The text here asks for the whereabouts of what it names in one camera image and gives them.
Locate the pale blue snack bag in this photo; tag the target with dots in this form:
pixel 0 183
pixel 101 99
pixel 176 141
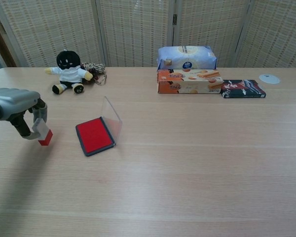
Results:
pixel 187 58

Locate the bamboo folding screen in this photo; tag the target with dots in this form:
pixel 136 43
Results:
pixel 138 32

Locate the brown wooden door panel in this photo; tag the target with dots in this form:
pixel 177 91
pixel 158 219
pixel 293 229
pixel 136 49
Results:
pixel 1 44

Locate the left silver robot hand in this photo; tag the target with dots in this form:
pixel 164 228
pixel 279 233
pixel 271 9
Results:
pixel 12 103

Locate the small red stamp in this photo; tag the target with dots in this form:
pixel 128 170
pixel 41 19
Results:
pixel 45 138

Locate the black-headed plush doll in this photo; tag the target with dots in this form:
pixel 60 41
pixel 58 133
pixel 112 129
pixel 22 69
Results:
pixel 67 74

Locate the dark red snack packet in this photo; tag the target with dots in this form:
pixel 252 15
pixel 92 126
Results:
pixel 244 89

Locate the orange biscuit box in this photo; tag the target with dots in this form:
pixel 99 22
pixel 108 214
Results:
pixel 187 82

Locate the red ink pad clear lid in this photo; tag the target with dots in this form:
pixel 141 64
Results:
pixel 96 135

